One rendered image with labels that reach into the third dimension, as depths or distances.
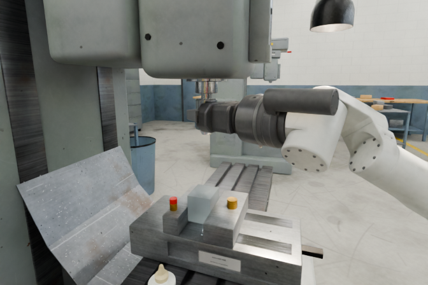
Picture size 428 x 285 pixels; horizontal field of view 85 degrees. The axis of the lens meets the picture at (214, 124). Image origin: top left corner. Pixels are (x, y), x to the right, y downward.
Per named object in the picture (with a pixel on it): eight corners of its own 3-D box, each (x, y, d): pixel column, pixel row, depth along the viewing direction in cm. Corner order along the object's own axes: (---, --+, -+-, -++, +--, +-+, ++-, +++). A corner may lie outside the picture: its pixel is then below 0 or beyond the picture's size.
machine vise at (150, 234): (298, 244, 54) (301, 200, 52) (299, 301, 40) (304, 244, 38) (165, 217, 65) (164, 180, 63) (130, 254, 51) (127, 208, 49)
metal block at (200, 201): (219, 210, 54) (219, 186, 53) (210, 226, 49) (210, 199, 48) (198, 207, 56) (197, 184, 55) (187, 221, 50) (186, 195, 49)
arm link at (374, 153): (300, 98, 40) (370, 139, 39) (280, 139, 37) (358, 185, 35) (321, 76, 35) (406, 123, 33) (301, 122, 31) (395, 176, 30)
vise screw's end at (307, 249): (321, 254, 46) (322, 246, 46) (322, 261, 44) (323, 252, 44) (300, 250, 47) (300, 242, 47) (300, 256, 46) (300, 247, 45)
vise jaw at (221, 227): (248, 208, 57) (248, 193, 56) (233, 249, 43) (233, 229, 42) (224, 203, 59) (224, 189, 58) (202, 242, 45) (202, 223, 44)
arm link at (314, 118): (285, 118, 45) (352, 124, 37) (262, 164, 40) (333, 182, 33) (265, 71, 38) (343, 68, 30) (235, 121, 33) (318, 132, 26)
